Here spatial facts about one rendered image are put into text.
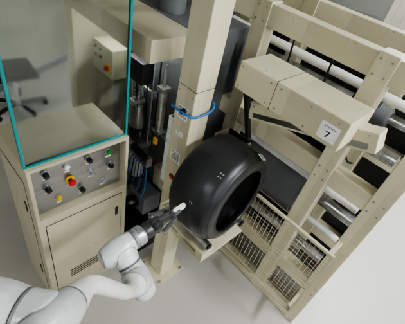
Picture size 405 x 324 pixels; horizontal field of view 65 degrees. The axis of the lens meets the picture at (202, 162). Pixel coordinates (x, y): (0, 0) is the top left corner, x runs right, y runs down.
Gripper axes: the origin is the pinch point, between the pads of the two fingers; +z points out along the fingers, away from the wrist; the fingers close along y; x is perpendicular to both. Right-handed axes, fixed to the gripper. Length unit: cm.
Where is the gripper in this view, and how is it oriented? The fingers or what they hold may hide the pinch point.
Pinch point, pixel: (179, 208)
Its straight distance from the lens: 153.5
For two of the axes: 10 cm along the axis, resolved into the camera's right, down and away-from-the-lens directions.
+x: -0.9, 6.9, 7.2
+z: 7.3, -4.5, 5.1
